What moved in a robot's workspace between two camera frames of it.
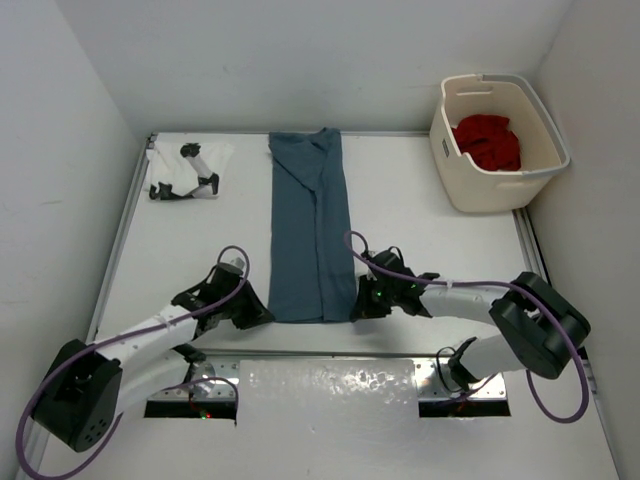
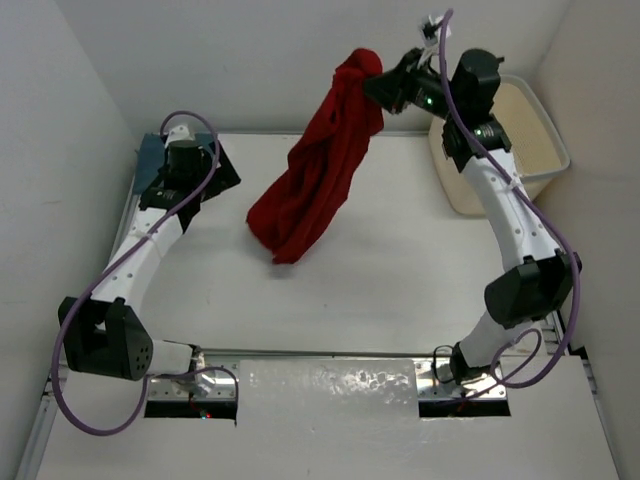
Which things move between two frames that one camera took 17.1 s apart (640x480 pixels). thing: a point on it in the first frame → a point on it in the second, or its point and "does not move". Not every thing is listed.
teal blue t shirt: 311,267 → 150,155
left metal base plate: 212,378 does not move
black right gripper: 364,308 → 392,89
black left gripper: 256,313 → 223,180
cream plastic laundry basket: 544,154 does not move
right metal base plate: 436,381 does not move
